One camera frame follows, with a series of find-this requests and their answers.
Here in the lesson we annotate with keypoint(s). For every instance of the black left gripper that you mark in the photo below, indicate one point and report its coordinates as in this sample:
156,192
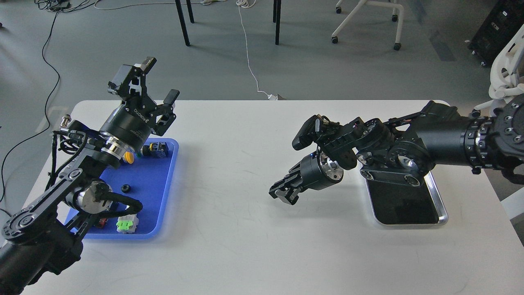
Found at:
137,117

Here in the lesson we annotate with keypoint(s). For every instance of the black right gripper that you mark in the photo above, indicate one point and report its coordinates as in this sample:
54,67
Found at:
315,171

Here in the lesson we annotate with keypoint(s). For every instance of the small black gear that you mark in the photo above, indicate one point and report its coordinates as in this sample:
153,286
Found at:
125,188

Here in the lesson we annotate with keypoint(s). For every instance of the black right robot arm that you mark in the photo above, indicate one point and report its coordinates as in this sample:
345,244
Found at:
403,150

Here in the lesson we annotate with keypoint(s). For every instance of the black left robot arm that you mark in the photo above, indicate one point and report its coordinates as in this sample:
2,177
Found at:
47,235

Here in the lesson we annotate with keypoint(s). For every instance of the yellow push button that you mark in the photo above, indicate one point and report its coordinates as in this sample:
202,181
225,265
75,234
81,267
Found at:
128,158

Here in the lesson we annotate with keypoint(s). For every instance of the blue plastic tray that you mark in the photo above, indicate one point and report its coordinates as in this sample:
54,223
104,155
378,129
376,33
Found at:
150,180

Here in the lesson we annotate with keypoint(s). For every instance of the silver tray with black mat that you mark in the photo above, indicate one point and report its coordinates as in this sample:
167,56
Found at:
399,206

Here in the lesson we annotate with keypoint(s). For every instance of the green and silver push button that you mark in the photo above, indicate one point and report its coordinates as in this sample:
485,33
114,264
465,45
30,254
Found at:
127,224

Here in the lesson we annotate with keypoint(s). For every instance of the white chair base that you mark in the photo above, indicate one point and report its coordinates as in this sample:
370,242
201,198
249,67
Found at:
397,17

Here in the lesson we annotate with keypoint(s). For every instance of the white office chair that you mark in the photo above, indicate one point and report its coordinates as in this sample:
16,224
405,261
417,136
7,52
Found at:
506,76

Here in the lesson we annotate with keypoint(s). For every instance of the black equipment cabinet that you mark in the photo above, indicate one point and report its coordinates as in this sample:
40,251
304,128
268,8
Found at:
499,27

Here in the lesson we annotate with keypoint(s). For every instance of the green button black switch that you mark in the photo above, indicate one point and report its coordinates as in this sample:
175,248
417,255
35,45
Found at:
155,150

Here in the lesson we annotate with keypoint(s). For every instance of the black and red switch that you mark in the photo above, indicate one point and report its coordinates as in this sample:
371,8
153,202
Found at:
101,223

